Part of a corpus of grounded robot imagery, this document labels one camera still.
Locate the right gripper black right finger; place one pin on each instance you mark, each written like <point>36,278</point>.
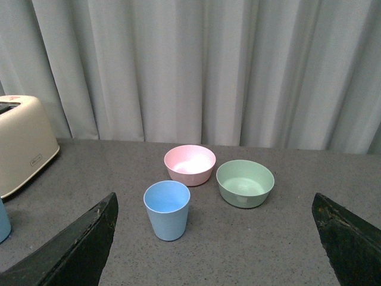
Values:
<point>351,243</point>

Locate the green plastic bowl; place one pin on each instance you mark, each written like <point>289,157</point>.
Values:
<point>244,184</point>

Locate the pink plastic bowl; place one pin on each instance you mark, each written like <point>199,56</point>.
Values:
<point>191,165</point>

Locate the grey white curtain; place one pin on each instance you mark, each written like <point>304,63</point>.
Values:
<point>280,74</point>

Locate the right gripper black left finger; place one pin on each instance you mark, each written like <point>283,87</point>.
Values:
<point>75,256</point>

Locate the light blue plastic cup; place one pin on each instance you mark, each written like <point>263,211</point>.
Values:
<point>167,205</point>

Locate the cream white toaster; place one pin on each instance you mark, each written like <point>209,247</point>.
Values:
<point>27,141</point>

